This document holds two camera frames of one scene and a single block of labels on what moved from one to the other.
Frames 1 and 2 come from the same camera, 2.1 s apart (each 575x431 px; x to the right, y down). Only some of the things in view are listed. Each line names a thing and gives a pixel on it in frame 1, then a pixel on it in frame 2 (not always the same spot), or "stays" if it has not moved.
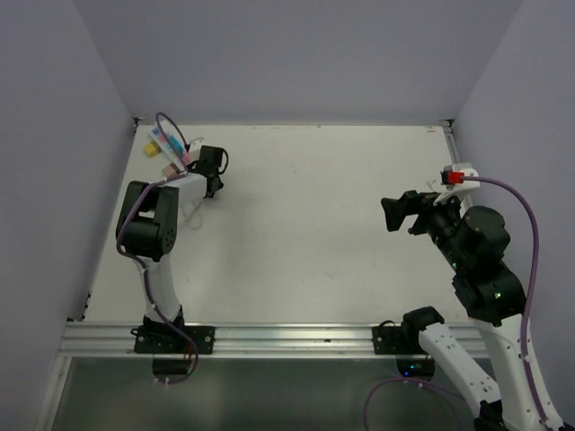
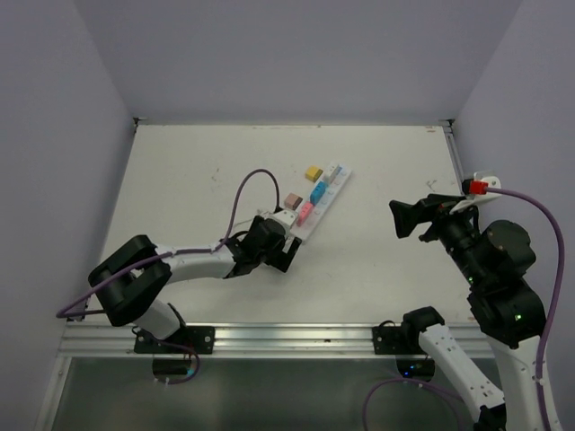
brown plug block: [171, 171] -> [293, 200]
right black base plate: [396, 340] stays
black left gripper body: [220, 184] -> [272, 257]
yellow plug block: [152, 149] -> [313, 172]
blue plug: [175, 144] -> [317, 192]
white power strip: [163, 142] -> [304, 232]
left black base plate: [168, 340] stays
